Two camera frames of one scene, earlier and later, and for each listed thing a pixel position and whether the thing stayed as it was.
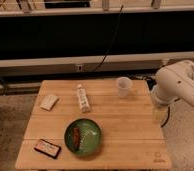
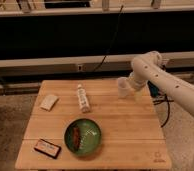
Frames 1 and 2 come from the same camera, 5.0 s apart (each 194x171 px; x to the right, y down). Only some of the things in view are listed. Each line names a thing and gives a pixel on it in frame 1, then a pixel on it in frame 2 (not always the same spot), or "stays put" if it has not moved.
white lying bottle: [84, 102] stays put
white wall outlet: [79, 67] stays put
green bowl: [90, 136] stays put
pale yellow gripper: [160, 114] → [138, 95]
